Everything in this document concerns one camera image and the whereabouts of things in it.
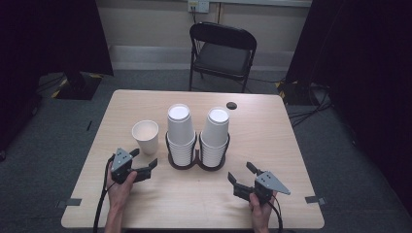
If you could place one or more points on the person's right hand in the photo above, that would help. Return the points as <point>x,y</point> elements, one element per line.
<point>261,216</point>

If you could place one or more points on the single white paper cup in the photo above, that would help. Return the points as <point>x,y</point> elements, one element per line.
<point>147,142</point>

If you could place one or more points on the grey tape strip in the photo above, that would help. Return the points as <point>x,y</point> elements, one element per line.
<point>69,202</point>
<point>315,200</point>

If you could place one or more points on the white wall socket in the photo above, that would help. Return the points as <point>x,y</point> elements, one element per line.
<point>199,6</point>

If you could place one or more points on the black round table grommet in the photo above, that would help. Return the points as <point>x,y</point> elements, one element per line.
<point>231,105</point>

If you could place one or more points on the black stand base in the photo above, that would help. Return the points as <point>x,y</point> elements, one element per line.
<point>79,87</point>
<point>296,93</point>

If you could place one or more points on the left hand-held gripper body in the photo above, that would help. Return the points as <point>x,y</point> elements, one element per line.
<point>121,165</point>

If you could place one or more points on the dark curtain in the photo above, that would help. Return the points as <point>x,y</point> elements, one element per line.
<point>48,35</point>
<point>362,58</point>

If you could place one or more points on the person's left hand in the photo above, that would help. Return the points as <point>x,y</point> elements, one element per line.
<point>118,195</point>

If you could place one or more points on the stack of white cups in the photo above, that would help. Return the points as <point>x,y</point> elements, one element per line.
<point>215,132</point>
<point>179,129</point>

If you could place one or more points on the black double cup holder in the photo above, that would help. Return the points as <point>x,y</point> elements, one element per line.
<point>196,161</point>

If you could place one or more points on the black folding chair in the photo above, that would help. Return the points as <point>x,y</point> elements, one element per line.
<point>223,59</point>

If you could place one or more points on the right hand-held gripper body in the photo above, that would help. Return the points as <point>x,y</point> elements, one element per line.
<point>267,184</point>

